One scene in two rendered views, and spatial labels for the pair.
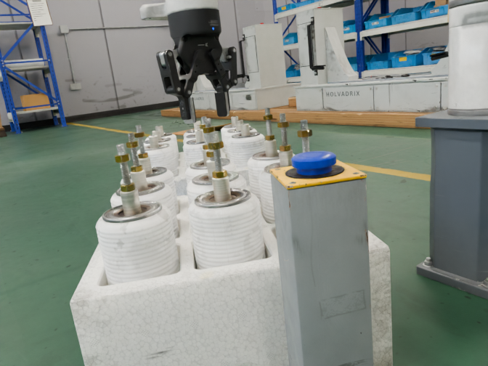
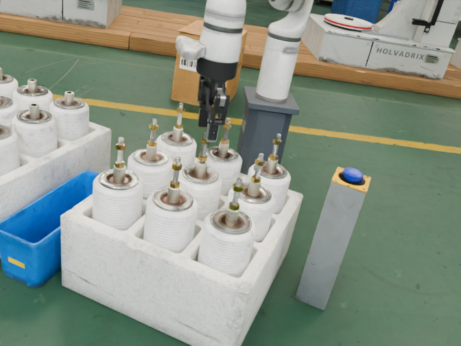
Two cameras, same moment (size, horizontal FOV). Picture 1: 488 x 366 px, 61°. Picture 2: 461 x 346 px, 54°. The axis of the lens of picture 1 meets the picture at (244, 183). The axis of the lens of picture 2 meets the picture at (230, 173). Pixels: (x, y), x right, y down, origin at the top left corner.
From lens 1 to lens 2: 87 cm
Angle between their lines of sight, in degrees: 62
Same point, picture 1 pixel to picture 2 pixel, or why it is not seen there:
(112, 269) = (236, 264)
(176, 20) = (225, 69)
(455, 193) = (264, 147)
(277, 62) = not seen: outside the picture
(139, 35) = not seen: outside the picture
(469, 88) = (279, 88)
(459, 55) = (277, 68)
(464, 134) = (276, 114)
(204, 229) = (262, 217)
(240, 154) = (75, 125)
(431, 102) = (53, 9)
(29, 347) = not seen: outside the picture
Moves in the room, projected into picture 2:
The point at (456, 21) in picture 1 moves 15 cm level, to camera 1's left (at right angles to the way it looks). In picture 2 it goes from (278, 48) to (254, 56)
